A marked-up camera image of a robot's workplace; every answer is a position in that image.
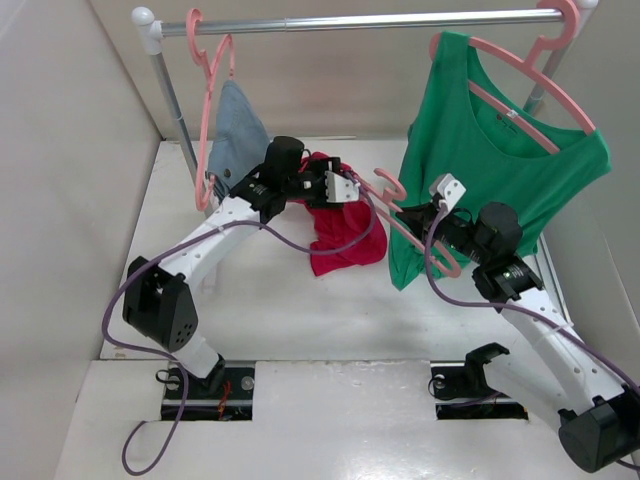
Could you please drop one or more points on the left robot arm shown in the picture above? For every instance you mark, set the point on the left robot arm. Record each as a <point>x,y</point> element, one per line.
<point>159,302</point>

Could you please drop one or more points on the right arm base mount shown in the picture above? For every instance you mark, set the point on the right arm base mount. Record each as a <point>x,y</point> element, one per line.
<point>461,391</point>

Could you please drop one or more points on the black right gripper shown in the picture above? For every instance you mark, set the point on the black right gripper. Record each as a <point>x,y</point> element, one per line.
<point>418,217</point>

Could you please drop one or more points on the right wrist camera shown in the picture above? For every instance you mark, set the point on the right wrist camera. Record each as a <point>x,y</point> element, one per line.
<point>447,191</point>

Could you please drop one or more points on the metal clothes rack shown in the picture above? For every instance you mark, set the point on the metal clothes rack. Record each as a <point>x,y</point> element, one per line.
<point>152,32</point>

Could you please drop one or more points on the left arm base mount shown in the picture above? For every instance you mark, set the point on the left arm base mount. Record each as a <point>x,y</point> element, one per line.
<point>231,399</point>

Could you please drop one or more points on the green tank top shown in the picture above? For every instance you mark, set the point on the green tank top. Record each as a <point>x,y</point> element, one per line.
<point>536,189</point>

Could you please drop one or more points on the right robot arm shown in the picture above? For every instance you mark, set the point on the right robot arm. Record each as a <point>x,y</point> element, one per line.
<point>591,403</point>

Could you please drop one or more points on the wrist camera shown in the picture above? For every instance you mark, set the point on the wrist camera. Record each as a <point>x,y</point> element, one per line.
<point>340,189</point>
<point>447,191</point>

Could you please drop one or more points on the pink hanger with blue garment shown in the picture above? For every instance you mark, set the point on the pink hanger with blue garment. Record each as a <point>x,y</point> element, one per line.
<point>204,183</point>

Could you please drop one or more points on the pink hanger with green top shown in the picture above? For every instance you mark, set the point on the pink hanger with green top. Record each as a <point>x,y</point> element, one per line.
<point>545,75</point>

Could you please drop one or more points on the red t shirt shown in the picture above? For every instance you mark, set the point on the red t shirt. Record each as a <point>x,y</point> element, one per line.
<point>336,228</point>

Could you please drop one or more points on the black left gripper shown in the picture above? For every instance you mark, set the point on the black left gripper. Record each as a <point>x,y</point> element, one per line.
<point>320,169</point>

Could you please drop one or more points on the blue denim garment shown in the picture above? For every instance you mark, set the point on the blue denim garment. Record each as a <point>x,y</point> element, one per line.
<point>240,141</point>

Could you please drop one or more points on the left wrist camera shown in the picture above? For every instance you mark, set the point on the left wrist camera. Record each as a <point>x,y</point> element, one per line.
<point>340,189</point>

